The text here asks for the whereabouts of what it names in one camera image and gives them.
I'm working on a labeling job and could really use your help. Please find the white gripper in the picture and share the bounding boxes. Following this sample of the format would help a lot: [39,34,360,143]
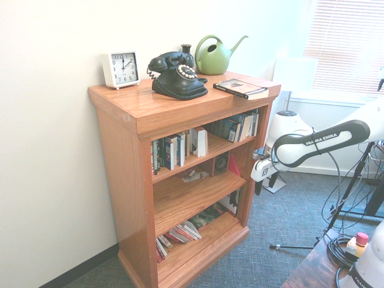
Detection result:
[250,158,283,197]

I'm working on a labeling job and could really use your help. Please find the black Kundera paperback book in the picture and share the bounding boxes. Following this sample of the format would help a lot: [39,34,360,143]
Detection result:
[212,78,270,101]

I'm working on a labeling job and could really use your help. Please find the black and white picture book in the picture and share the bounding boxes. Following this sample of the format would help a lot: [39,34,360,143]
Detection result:
[218,187,242,218]

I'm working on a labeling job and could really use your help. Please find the small black speaker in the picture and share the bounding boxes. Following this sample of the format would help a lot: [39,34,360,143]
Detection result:
[213,151,232,176]

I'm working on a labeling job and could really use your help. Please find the cream pages leaning book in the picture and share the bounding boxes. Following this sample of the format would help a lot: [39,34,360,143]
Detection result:
[239,108,260,142]

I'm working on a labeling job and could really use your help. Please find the blue cover leaning book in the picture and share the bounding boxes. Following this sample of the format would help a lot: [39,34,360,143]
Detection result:
[227,113,250,143]

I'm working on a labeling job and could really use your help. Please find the dark flat magazine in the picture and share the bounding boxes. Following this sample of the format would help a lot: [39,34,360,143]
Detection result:
[187,203,229,232]

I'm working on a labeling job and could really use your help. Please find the black leaning book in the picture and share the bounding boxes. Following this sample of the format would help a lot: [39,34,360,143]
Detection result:
[206,119,241,142]

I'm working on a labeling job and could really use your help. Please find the thick white paperback book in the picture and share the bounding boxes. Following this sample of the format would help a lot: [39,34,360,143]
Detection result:
[190,127,209,158]

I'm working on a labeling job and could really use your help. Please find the black tripod stand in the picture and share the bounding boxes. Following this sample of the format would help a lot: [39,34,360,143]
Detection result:
[269,140,384,250]

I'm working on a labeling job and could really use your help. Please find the blue spine upright book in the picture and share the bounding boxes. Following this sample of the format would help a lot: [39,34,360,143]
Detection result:
[175,133,187,167]

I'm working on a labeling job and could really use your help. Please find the white fallen paperback books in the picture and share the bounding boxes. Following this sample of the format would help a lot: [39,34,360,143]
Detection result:
[167,220,203,245]

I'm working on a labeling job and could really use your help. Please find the black and white upright book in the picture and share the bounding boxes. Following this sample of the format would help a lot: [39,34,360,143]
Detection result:
[163,136,176,171]

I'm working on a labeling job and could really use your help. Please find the dark green spine book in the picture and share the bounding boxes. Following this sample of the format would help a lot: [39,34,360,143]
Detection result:
[157,137,166,172]

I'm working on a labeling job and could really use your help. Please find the red emergency stop button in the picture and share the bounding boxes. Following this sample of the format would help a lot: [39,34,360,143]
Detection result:
[346,232,370,259]

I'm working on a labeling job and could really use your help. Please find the white floor lamp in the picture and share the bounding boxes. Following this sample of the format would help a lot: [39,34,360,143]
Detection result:
[263,57,319,193]

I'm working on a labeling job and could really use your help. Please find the red and black spine book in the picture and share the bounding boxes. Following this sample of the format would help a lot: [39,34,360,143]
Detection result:
[150,139,160,176]

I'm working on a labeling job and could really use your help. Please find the red and white book pile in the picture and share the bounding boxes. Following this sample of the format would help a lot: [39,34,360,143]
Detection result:
[155,233,174,265]

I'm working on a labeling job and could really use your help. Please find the black vintage rotary telephone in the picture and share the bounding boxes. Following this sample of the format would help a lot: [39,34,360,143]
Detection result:
[146,51,209,102]

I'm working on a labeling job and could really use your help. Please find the green watering can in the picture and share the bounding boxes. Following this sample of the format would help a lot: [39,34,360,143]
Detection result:
[194,34,250,76]

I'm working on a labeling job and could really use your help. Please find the wooden bookshelf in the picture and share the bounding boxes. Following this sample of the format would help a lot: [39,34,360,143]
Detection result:
[88,71,282,288]

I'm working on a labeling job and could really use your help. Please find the small black vase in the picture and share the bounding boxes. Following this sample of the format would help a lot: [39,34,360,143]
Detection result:
[180,43,194,65]

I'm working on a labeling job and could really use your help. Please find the white window blinds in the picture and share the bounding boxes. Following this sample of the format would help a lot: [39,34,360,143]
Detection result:
[302,0,384,98]

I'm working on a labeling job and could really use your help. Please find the white square alarm clock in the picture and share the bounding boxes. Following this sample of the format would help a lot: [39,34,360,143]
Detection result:
[107,50,142,91]

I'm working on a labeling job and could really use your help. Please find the black coiled cable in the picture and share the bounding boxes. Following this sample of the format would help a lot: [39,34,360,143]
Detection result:
[326,233,361,268]

